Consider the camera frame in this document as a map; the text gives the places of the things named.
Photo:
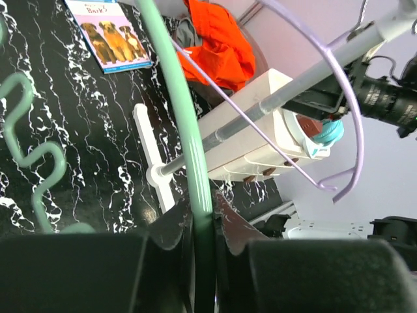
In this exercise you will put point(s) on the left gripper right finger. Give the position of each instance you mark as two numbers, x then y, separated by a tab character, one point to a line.
256	273

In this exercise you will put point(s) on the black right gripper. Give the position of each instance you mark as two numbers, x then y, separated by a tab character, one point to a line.
326	100

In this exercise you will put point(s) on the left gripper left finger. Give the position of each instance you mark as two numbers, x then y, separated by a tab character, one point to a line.
145	271

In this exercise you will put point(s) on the orange shorts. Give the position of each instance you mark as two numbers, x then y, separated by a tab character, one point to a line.
224	54

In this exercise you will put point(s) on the green plastic hanger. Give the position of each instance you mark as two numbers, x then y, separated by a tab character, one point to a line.
194	156

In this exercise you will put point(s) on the grey shorts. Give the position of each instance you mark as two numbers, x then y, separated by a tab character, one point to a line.
185	34

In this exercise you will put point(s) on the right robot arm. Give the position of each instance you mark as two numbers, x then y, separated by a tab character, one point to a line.
387	99

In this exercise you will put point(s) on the teal cat-ear headphones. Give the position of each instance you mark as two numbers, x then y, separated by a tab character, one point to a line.
332	132

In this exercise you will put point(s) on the right rack upright pole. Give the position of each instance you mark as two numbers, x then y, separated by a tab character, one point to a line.
375	34

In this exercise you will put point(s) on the brown cube power socket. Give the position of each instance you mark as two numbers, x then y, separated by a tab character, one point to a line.
310	127

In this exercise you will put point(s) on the right white rack foot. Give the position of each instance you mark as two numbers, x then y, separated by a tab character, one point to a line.
159	181

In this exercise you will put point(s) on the cream white storage box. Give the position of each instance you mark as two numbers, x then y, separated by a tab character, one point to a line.
246	156

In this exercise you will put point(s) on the children's picture book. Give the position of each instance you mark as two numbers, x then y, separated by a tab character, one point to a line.
110	35

